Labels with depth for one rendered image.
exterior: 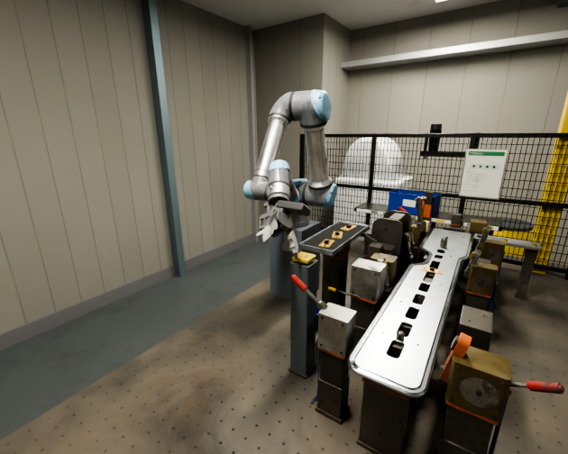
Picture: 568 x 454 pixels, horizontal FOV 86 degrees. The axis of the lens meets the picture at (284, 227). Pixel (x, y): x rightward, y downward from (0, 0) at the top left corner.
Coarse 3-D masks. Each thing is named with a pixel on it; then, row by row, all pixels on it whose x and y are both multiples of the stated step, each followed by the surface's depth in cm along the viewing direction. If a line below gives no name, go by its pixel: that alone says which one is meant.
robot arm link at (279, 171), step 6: (276, 162) 106; (282, 162) 106; (270, 168) 106; (276, 168) 104; (282, 168) 104; (288, 168) 106; (270, 174) 105; (276, 174) 103; (282, 174) 103; (288, 174) 105; (270, 180) 103; (276, 180) 102; (282, 180) 102; (288, 180) 104
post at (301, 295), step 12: (300, 264) 99; (312, 264) 99; (300, 276) 100; (312, 276) 101; (312, 288) 102; (300, 300) 102; (312, 300) 104; (300, 312) 103; (312, 312) 105; (300, 324) 105; (312, 324) 107; (300, 336) 106; (312, 336) 109; (300, 348) 108; (312, 348) 110; (300, 360) 109; (312, 360) 112; (300, 372) 111
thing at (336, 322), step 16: (336, 304) 91; (320, 320) 87; (336, 320) 84; (352, 320) 85; (320, 336) 88; (336, 336) 85; (352, 336) 87; (336, 352) 86; (320, 368) 92; (336, 368) 89; (320, 384) 93; (336, 384) 90; (320, 400) 95; (336, 400) 91; (336, 416) 93
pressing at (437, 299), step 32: (448, 256) 141; (416, 288) 112; (448, 288) 112; (384, 320) 93; (416, 320) 93; (352, 352) 79; (384, 352) 79; (416, 352) 79; (384, 384) 70; (416, 384) 69
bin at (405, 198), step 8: (392, 192) 210; (400, 192) 222; (408, 192) 218; (416, 192) 215; (424, 192) 211; (392, 200) 212; (400, 200) 208; (408, 200) 204; (432, 200) 193; (440, 200) 204; (392, 208) 213; (408, 208) 205; (416, 208) 202; (432, 208) 195
